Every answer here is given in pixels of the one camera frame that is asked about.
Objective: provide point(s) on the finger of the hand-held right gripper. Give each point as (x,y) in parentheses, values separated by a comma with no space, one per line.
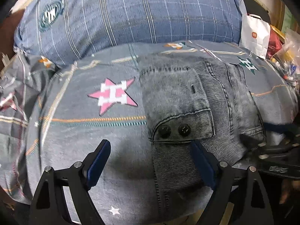
(279,127)
(271,148)

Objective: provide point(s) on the red bag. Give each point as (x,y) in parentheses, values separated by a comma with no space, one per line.
(274,43)

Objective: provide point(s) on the blue plaid pillow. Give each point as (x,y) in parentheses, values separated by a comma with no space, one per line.
(140,11)

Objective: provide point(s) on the wooden headboard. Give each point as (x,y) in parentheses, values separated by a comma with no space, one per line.
(10,35)

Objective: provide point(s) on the grey star print bedsheet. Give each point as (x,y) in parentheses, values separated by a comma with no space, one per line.
(82,136)

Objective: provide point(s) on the person's right hand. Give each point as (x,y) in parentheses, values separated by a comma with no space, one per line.
(287,189)

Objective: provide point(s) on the clear plastic bag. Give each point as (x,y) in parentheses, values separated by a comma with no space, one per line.
(289,54)

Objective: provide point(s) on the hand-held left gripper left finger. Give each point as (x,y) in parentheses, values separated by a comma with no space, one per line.
(98,164)

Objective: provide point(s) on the black bag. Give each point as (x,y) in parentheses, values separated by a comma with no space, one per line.
(254,4)

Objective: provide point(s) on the grey denim pants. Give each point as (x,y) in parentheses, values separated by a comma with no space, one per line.
(182,93)

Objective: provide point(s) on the wooden furniture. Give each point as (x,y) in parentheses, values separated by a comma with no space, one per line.
(284,16)

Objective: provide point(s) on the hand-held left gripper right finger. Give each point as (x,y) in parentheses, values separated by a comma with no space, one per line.
(202,166)

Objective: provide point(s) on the white paper bag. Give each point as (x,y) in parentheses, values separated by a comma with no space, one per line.
(254,36)

